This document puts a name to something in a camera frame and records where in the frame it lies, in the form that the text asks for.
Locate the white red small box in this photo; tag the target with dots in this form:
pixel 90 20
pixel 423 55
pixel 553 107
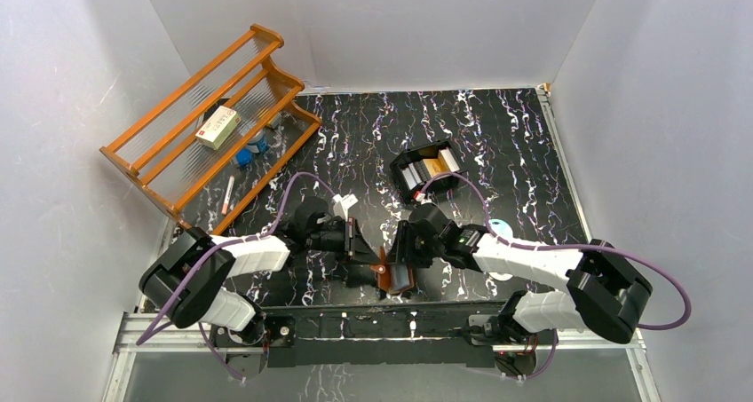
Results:
pixel 217 129

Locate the brown leather card holder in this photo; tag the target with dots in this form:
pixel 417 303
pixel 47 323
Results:
pixel 393 279

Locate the white card in tray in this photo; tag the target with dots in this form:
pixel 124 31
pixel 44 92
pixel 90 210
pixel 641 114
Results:
pixel 449 161

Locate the black card tray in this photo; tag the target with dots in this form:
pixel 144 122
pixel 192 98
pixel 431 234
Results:
pixel 415 167

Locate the pink white pen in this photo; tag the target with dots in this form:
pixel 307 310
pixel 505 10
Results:
pixel 228 195

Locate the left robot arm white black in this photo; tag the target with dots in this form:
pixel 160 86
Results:
pixel 187 280

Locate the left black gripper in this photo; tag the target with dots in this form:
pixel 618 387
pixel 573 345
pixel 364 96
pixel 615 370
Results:
pixel 351 240

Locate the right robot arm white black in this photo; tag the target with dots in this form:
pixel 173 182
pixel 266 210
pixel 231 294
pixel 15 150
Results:
pixel 589 288

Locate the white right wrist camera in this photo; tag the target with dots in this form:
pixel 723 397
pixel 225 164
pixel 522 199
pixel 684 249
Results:
pixel 420 197

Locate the gold credit card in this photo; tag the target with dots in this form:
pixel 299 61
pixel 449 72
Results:
pixel 432 167

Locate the blue small bottle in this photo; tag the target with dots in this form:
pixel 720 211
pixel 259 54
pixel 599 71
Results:
pixel 258 144

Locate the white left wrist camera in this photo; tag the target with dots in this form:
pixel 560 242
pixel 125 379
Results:
pixel 342 204

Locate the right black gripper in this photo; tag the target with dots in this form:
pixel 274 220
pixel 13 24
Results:
pixel 401 248

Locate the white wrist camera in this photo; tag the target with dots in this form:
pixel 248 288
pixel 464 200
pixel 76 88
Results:
pixel 342 204
pixel 420 197

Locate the orange wooden rack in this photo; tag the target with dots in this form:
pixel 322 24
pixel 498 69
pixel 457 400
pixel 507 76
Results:
pixel 161 153

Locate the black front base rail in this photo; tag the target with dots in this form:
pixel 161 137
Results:
pixel 376 334

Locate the silver card in tray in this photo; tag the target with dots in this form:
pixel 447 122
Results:
pixel 412 179

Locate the blue small block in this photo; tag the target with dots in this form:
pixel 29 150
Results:
pixel 243 158

